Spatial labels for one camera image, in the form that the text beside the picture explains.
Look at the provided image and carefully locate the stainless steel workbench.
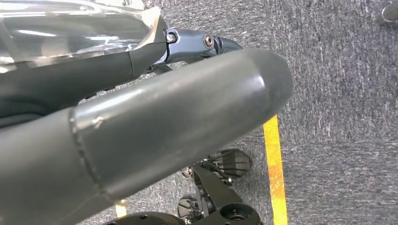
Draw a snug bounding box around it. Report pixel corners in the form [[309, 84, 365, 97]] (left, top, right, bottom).
[[376, 0, 398, 25]]

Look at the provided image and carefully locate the yellow floor tape square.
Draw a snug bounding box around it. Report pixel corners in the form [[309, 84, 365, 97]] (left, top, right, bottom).
[[114, 115, 289, 225]]

